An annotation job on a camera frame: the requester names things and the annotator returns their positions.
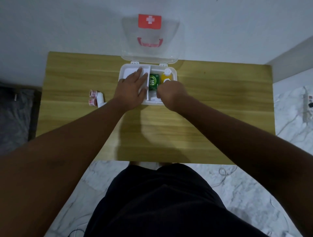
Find yellow bottle with white cap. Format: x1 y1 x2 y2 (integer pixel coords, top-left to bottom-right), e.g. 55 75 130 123
161 68 172 84

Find person's right forearm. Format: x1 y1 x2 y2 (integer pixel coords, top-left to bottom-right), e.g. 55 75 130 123
174 95 313 237

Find dark grey rug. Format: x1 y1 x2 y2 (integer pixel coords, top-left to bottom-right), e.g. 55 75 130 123
0 84 35 155

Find black shorts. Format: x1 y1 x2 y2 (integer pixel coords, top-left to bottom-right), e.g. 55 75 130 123
84 163 270 237

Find person's left hand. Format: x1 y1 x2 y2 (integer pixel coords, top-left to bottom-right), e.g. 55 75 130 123
113 68 149 112

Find white first aid box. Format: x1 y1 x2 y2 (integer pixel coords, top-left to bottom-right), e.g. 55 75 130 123
119 63 178 106

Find white power strip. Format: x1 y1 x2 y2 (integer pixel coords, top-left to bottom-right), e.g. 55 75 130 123
302 86 313 123

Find clear box lid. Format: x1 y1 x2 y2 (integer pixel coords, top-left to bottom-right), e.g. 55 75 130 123
121 14 182 65

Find person's right hand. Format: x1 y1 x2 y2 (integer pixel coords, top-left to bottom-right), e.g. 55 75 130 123
156 80 190 112

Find thin floor cable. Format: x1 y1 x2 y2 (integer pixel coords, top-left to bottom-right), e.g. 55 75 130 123
211 166 238 189

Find green medicine box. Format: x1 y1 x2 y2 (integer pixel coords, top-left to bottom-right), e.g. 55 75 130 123
149 74 160 91

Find person's left forearm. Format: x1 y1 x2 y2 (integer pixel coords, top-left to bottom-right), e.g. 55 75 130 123
0 98 131 237

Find white tray insert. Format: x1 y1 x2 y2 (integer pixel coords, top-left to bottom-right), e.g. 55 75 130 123
121 64 151 101

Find white plastic tube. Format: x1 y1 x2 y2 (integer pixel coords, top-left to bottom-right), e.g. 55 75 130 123
96 91 107 108

